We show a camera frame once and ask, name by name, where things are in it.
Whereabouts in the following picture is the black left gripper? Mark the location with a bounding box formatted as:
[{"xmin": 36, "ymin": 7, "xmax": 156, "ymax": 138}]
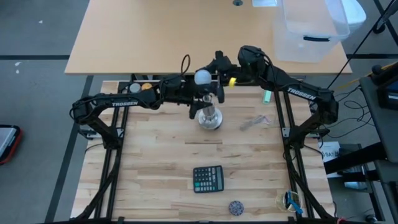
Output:
[{"xmin": 159, "ymin": 74, "xmax": 215, "ymax": 121}]

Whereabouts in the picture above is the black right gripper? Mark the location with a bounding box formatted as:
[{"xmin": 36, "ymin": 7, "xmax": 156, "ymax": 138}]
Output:
[{"xmin": 198, "ymin": 50, "xmax": 242, "ymax": 105}]

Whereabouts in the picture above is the white lightbulb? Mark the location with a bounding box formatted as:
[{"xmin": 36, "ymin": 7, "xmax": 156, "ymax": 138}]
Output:
[{"xmin": 193, "ymin": 69, "xmax": 213, "ymax": 86}]

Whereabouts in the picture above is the silver table lamp base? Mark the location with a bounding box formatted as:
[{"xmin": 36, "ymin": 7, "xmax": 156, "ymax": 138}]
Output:
[{"xmin": 198, "ymin": 91, "xmax": 224, "ymax": 131}]

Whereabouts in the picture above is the black desk calculator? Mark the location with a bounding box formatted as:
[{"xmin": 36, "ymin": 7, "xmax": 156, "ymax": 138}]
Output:
[{"xmin": 192, "ymin": 165, "xmax": 225, "ymax": 194}]

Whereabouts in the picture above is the tan wooden desk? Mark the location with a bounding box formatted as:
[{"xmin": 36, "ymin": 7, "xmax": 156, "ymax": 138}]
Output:
[{"xmin": 64, "ymin": 0, "xmax": 353, "ymax": 76}]

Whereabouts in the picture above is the white label strip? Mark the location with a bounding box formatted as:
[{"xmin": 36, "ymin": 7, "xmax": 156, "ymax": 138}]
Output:
[{"xmin": 252, "ymin": 0, "xmax": 277, "ymax": 8}]

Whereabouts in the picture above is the clear plastic storage bin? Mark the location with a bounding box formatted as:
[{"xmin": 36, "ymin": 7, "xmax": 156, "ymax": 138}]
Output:
[{"xmin": 272, "ymin": 0, "xmax": 351, "ymax": 63}]

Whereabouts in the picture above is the blue patterned round dish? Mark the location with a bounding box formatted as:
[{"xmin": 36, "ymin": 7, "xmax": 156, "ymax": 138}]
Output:
[{"xmin": 229, "ymin": 200, "xmax": 244, "ymax": 217}]

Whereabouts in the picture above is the clear glass cup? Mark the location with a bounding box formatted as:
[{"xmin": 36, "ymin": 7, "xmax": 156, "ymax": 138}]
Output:
[{"xmin": 275, "ymin": 190, "xmax": 304, "ymax": 215}]

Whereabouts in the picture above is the white printed box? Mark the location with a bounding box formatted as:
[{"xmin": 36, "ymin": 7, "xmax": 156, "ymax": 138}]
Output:
[{"xmin": 320, "ymin": 141, "xmax": 341, "ymax": 162}]

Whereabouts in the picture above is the blue brush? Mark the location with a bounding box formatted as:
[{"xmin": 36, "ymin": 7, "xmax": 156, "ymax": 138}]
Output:
[{"xmin": 286, "ymin": 190, "xmax": 304, "ymax": 215}]

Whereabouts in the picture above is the grey side table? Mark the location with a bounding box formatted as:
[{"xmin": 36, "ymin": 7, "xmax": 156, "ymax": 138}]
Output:
[{"xmin": 359, "ymin": 60, "xmax": 398, "ymax": 163}]

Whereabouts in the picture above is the red-edged black case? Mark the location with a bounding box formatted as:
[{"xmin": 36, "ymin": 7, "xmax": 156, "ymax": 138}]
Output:
[{"xmin": 0, "ymin": 124, "xmax": 23, "ymax": 166}]

